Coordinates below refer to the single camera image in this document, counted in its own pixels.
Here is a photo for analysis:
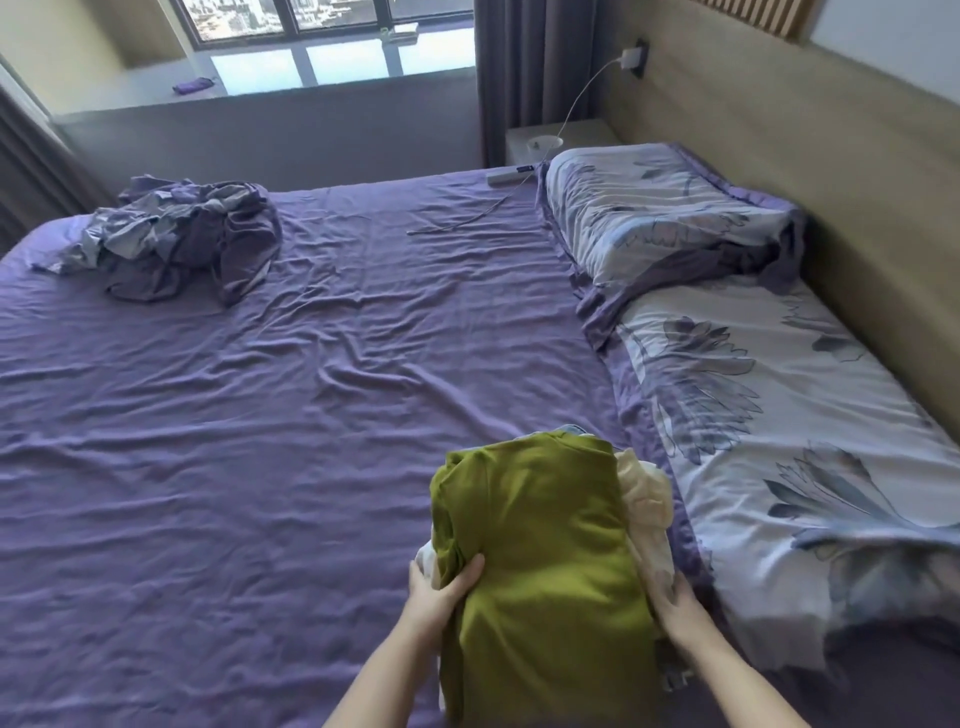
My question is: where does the crumpled purple floral cover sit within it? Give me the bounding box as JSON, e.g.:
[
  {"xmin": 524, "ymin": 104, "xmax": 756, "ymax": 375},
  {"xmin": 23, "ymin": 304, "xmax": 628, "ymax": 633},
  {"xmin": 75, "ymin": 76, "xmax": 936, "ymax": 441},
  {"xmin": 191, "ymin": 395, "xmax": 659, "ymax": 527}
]
[{"xmin": 30, "ymin": 174, "xmax": 284, "ymax": 307}]

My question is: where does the person's right hand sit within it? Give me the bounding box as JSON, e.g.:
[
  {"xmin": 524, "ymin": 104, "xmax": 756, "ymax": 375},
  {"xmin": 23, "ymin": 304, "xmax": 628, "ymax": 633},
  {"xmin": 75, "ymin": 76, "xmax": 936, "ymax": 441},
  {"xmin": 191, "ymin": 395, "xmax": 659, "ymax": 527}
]
[{"xmin": 645, "ymin": 572, "xmax": 715, "ymax": 659}]

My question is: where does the floral white quilt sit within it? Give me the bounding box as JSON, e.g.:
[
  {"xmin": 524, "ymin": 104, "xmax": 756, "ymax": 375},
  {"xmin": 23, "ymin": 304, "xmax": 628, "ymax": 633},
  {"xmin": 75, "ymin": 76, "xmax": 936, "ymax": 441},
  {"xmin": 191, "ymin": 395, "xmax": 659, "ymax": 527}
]
[{"xmin": 576, "ymin": 271, "xmax": 960, "ymax": 676}]

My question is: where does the window with dark frame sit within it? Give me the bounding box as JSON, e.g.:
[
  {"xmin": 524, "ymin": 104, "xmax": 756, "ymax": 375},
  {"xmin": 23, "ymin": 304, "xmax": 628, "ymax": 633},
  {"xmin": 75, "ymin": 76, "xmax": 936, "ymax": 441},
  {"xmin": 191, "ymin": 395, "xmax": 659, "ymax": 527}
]
[{"xmin": 168, "ymin": 0, "xmax": 479, "ymax": 96}]

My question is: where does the grey window ledge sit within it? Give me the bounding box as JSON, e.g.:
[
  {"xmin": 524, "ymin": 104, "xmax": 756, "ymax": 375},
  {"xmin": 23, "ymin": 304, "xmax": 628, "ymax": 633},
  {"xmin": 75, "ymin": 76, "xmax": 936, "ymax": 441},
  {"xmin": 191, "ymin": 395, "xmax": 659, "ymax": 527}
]
[{"xmin": 51, "ymin": 66, "xmax": 483, "ymax": 193}]

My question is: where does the floral pillow with purple trim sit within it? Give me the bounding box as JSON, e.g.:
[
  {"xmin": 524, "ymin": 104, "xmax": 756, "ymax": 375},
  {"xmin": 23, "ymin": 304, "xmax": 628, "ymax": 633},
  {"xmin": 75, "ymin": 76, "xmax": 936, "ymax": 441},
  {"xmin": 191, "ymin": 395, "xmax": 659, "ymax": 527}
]
[{"xmin": 538, "ymin": 141, "xmax": 809, "ymax": 292}]

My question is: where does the person's left forearm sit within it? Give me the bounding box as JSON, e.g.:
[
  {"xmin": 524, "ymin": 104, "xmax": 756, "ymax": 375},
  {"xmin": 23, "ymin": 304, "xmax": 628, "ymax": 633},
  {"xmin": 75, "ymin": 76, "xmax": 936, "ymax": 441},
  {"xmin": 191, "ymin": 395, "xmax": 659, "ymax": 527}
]
[{"xmin": 321, "ymin": 628, "xmax": 445, "ymax": 728}]

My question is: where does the grey curtain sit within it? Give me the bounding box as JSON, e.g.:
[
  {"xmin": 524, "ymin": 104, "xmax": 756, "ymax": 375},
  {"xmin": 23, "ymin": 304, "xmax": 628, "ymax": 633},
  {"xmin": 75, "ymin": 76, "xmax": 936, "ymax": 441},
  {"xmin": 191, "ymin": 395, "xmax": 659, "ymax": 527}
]
[
  {"xmin": 473, "ymin": 0, "xmax": 599, "ymax": 169},
  {"xmin": 0, "ymin": 60, "xmax": 96, "ymax": 258}
]

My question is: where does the white nightstand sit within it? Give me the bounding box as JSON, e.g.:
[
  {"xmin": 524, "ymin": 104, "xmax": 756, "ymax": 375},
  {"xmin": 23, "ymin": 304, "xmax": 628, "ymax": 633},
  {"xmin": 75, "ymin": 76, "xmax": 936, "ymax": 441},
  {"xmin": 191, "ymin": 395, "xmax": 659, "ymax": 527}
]
[{"xmin": 504, "ymin": 117, "xmax": 621, "ymax": 168}]

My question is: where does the person's right forearm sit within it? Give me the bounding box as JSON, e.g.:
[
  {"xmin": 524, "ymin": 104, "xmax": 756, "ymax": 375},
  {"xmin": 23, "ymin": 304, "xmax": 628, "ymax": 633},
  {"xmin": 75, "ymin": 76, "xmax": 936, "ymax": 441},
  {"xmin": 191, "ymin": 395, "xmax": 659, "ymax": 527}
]
[{"xmin": 678, "ymin": 636, "xmax": 813, "ymax": 728}]

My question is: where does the wooden headboard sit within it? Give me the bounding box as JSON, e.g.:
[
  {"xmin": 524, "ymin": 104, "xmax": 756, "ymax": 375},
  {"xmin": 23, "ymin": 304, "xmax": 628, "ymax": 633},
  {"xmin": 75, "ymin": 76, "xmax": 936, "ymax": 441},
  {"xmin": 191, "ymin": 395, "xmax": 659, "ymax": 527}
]
[{"xmin": 598, "ymin": 0, "xmax": 960, "ymax": 455}]

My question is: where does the wooden slat panel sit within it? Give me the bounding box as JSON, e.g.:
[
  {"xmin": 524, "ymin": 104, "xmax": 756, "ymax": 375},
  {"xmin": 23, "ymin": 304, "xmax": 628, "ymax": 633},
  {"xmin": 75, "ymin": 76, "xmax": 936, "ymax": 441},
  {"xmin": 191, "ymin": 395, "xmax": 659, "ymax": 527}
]
[{"xmin": 691, "ymin": 0, "xmax": 820, "ymax": 42}]

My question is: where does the person's left hand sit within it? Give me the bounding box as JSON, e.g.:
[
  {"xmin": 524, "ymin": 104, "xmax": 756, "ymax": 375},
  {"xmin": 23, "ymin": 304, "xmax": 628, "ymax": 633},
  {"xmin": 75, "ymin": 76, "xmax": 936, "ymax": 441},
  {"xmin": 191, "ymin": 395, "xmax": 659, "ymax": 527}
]
[{"xmin": 405, "ymin": 557, "xmax": 486, "ymax": 648}]

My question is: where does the green garment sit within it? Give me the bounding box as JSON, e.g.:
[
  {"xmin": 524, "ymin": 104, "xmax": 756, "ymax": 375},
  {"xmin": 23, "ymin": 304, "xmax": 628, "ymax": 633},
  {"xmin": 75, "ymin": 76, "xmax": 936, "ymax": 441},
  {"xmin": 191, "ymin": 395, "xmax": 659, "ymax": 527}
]
[{"xmin": 429, "ymin": 429, "xmax": 661, "ymax": 728}]

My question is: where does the white charging cable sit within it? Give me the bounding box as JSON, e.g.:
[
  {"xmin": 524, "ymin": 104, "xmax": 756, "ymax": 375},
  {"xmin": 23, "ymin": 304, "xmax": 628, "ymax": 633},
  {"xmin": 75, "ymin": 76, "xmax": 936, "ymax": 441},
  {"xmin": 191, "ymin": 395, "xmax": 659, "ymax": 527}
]
[{"xmin": 407, "ymin": 57, "xmax": 627, "ymax": 237}]

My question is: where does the purple bed sheet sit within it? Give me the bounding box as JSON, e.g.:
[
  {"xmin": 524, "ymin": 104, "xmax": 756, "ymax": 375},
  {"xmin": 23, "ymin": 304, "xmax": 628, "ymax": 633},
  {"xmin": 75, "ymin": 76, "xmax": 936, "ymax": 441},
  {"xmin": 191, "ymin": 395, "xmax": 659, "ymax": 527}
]
[{"xmin": 0, "ymin": 166, "xmax": 960, "ymax": 728}]

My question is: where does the cream white garment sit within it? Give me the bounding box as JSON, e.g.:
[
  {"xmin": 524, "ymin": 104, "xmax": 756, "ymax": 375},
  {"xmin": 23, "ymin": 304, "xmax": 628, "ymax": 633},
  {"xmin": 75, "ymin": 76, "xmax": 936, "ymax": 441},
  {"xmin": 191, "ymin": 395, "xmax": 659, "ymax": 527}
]
[{"xmin": 414, "ymin": 447, "xmax": 680, "ymax": 676}]

